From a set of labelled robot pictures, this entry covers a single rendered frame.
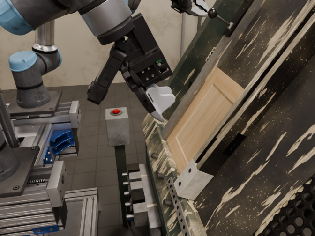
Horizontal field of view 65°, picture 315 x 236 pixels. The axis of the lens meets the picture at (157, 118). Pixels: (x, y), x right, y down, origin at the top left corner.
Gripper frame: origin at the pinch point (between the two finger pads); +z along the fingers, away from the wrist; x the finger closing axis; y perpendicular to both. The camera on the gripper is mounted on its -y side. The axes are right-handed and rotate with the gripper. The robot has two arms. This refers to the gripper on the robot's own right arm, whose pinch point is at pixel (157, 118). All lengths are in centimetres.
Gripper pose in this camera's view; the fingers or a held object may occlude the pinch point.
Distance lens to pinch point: 52.4
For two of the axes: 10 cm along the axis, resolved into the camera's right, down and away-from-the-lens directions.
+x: -1.6, -5.0, 8.5
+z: 4.6, 7.2, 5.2
